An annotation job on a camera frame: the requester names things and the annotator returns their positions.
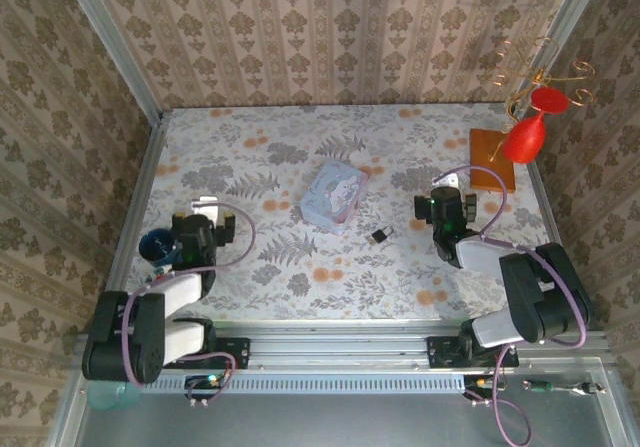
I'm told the pastel cartoon tin box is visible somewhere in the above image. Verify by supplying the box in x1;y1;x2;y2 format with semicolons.
298;160;371;236

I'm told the dark blue mug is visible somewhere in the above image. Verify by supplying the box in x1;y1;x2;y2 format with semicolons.
138;227;184;274

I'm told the wooden base board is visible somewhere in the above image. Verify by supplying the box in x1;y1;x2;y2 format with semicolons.
468;127;517;194

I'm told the red plastic goblet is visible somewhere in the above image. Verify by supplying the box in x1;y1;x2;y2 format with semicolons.
502;86;571;165

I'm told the floral tablecloth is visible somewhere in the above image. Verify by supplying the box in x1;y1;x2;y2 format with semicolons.
118;105;575;322

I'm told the small circuit board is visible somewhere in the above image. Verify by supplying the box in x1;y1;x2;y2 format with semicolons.
463;374;506;399
183;373;225;394

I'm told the teal plastic cup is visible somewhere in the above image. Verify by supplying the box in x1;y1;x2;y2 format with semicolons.
87;379;141;412

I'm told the small green connector lead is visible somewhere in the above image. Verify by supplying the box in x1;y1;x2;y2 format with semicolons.
522;377;609;397

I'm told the aluminium side rail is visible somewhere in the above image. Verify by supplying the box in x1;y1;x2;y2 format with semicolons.
93;114;171;333
527;159;576;268

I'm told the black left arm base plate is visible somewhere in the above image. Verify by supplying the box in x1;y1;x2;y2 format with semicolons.
199;336;251;371

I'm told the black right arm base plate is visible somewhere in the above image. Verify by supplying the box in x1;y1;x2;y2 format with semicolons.
427;335;520;369

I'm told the gold wire rack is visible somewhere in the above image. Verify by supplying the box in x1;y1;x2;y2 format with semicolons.
492;35;596;163

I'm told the aluminium front frame rail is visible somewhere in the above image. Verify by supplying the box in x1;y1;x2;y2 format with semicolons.
74;319;619;374

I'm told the grey slotted cable duct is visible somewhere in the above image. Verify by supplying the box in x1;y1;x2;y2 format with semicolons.
135;372;469;394

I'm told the aluminium corner post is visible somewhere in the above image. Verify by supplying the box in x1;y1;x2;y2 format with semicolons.
55;0;166;124
528;0;610;103

